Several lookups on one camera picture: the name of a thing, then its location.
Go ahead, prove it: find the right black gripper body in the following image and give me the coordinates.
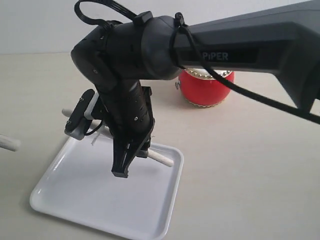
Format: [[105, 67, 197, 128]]
[[99, 84, 154, 155]]

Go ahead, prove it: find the white wooden drumstick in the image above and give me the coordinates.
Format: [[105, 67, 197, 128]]
[[0, 134, 21, 152], [61, 108, 174, 167]]

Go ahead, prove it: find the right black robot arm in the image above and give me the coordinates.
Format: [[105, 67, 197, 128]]
[[71, 0, 320, 178]]

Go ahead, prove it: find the small red drum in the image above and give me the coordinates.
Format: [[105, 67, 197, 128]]
[[175, 68, 231, 108]]

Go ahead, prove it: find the white plastic tray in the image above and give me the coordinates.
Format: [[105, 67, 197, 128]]
[[29, 135, 184, 240]]

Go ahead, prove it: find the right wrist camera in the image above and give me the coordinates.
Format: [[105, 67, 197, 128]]
[[64, 89, 95, 141]]

